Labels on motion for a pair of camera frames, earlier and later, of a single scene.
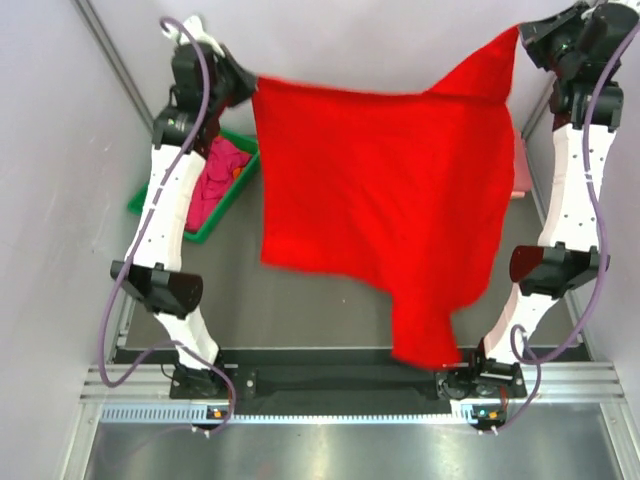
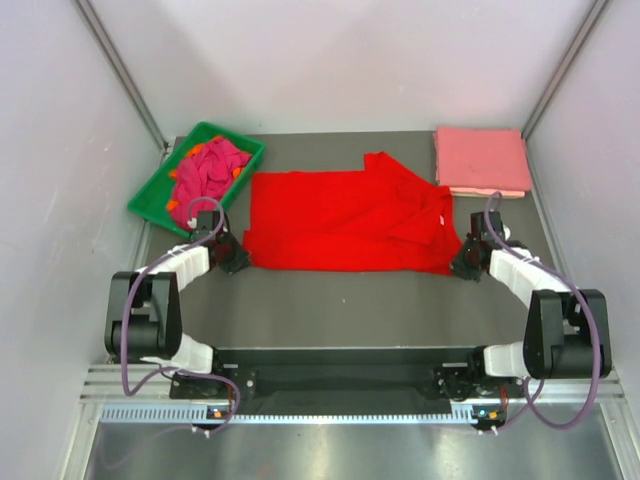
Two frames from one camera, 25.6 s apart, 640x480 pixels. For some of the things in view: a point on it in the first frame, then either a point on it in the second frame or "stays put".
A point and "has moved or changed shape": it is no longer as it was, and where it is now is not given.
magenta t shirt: [224, 158] stays put
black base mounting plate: [333, 384] stays put
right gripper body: [551, 46] to [464, 266]
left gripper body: [228, 88] to [234, 257]
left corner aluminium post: [91, 16] stays put
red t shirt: [403, 196] has moved or changed shape
